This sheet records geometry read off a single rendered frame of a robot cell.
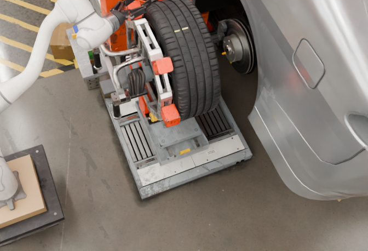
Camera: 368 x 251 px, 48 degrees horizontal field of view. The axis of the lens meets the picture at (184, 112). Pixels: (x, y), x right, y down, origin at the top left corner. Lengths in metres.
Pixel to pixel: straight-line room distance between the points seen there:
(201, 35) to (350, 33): 0.78
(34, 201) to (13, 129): 0.80
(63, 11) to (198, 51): 0.64
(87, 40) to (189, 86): 0.54
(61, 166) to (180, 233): 0.93
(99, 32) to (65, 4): 0.18
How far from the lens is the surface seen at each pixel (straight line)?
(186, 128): 2.78
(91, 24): 1.83
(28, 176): 2.58
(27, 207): 2.51
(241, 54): 2.35
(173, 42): 1.98
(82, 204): 2.84
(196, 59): 1.99
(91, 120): 3.08
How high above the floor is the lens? 2.69
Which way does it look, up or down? 60 degrees down
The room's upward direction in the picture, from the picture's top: 9 degrees clockwise
